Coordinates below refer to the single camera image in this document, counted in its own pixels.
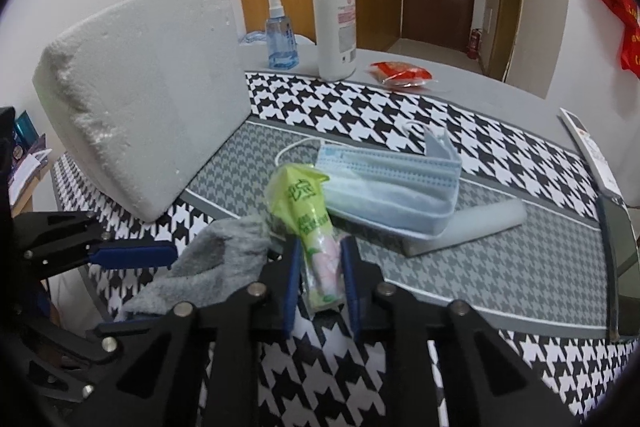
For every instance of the blue spray bottle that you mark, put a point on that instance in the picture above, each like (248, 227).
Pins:
(281, 42)

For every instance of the stack of papers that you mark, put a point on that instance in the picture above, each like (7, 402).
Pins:
(27, 169)

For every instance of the red fire extinguisher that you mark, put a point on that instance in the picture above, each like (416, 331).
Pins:
(474, 44)

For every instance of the white foam box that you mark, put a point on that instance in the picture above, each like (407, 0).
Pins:
(140, 97)

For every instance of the houndstooth tablecloth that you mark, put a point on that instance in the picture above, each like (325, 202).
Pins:
(500, 142)

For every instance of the black smartphone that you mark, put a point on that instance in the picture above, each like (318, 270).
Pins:
(622, 257)

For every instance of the white remote control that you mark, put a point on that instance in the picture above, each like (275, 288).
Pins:
(592, 149)

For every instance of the blue face mask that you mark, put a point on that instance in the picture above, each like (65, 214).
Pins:
(395, 187)

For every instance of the red snack packet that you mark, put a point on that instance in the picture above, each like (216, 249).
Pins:
(402, 73)

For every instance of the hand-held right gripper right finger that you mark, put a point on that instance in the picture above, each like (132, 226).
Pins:
(350, 277)

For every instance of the wooden side cabinet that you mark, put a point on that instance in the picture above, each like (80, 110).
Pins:
(25, 203)

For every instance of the white pump bottle red cap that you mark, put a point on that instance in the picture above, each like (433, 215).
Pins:
(334, 22)

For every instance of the green plastic packet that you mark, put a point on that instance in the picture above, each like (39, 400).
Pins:
(300, 207)

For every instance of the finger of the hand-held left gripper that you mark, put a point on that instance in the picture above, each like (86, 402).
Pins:
(100, 347)
(135, 254)

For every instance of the grey sock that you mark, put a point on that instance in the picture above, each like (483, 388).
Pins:
(210, 262)

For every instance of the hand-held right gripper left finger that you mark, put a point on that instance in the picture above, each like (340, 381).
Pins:
(294, 277)

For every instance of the long red plastic bag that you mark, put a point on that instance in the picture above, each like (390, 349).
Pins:
(631, 52)

